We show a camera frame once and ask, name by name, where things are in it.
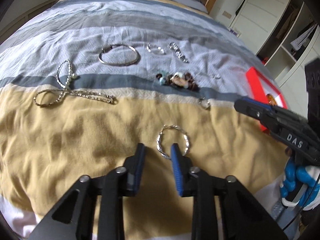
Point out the blue white gloved right hand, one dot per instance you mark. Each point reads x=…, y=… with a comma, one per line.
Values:
x=294, y=174

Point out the tiny silver earring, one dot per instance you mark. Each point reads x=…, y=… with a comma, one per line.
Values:
x=216, y=76

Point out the striped duvet cover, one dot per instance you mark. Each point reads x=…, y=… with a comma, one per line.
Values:
x=65, y=114

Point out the wall socket plate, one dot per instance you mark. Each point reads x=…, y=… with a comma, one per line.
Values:
x=227, y=15

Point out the hanging striped shirt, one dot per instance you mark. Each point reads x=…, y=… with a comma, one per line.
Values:
x=299, y=41

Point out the red object in wardrobe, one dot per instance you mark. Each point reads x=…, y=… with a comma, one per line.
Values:
x=264, y=60

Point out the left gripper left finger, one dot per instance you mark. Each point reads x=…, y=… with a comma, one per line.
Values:
x=134, y=166

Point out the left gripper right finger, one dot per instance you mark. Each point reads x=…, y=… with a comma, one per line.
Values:
x=181, y=167

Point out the amber bangle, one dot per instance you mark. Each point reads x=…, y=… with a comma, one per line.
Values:
x=271, y=100

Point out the thin silver bangle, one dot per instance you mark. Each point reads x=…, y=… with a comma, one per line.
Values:
x=119, y=55

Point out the white wardrobe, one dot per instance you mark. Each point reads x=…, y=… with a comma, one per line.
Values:
x=267, y=28

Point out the red jewelry box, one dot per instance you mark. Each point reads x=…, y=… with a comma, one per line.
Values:
x=260, y=85

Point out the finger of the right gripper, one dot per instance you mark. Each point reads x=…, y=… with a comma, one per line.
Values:
x=269, y=116

